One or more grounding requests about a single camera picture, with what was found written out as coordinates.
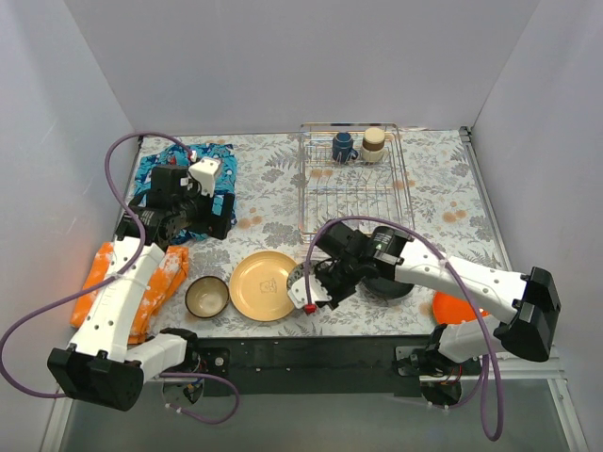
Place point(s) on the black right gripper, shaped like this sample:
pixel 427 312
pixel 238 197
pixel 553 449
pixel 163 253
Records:
pixel 327 286

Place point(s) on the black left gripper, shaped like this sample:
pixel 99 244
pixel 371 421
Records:
pixel 222 215

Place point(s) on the brown rimmed cream bowl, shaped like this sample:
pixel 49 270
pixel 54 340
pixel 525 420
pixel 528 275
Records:
pixel 207 297

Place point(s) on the dark blue mug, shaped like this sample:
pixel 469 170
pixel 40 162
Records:
pixel 342 148

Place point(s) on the floral patterned bowl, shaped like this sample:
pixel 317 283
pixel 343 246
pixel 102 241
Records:
pixel 296 274

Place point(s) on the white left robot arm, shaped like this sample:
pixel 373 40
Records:
pixel 98 366

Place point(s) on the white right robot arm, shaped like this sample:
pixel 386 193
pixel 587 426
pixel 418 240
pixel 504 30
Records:
pixel 521 310

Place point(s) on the blue shark print cloth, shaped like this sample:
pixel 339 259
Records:
pixel 216 155

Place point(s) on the beige bear plate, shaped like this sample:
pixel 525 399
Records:
pixel 258 286

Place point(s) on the orange tie-dye cloth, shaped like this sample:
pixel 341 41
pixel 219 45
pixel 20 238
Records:
pixel 167 278

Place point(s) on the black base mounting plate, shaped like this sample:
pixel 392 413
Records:
pixel 309 365

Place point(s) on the orange plate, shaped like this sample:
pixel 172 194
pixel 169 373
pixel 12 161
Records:
pixel 447 309

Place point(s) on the floral tablecloth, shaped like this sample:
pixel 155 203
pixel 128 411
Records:
pixel 448 210

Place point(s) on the beige and brown mug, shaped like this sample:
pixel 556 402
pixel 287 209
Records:
pixel 373 145

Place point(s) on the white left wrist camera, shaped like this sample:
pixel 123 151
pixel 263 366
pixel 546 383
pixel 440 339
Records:
pixel 206 173

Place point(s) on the chrome wire dish rack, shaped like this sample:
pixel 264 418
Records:
pixel 356 188

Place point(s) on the aluminium frame rail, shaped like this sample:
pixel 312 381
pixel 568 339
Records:
pixel 539 416

